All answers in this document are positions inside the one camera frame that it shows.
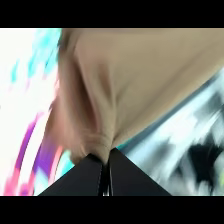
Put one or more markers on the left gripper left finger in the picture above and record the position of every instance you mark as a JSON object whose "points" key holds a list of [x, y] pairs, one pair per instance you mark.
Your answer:
{"points": [[83, 180]]}

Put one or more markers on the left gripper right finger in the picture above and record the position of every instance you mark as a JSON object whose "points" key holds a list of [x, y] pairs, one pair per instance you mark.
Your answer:
{"points": [[130, 180]]}

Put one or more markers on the brown T-shirt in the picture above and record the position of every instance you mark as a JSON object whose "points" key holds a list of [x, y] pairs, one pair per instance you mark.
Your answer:
{"points": [[133, 76]]}

